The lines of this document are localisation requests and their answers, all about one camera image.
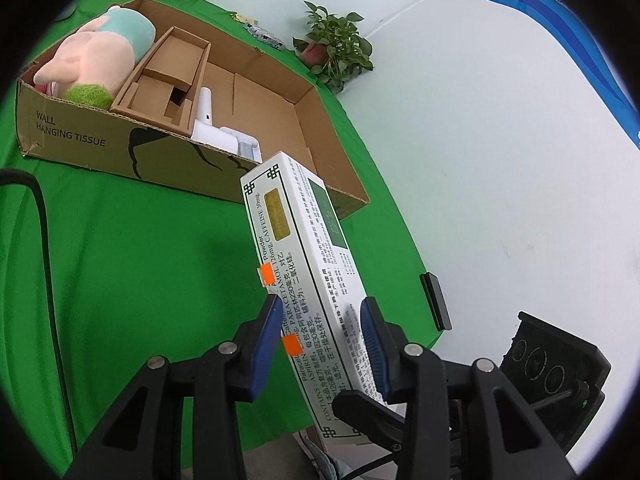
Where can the narrow cardboard tray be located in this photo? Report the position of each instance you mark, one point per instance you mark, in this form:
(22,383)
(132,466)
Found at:
(150,95)

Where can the large brown cardboard box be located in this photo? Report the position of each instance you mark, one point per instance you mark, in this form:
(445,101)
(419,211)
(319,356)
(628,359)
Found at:
(75,135)

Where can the pink plush pig toy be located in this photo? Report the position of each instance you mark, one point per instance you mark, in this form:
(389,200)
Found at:
(95,55)

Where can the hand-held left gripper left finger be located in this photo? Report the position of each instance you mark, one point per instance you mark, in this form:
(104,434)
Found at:
(265,345)

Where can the green tablecloth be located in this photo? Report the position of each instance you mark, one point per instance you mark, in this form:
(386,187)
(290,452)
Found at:
(150,260)

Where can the grey cloth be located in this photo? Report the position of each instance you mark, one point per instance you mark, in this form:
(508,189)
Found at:
(320,460)

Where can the white plastic device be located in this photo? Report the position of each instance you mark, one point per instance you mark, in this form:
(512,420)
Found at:
(215,135)

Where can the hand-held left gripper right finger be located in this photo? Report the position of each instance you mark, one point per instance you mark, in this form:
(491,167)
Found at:
(375,350)

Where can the blue wall decal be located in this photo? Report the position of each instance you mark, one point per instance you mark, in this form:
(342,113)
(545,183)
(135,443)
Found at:
(565,25)

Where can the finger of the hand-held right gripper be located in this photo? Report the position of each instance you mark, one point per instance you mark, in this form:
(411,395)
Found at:
(365,412)

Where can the small potted green plant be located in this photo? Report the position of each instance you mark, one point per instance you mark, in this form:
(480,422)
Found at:
(340,45)

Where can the small colourful packets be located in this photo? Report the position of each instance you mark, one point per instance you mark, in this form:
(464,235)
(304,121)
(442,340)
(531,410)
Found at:
(265,37)

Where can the black rectangular block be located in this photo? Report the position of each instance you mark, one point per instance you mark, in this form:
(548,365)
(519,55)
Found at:
(436,302)

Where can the white medicine box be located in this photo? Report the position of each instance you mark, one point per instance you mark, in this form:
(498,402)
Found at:
(300,240)

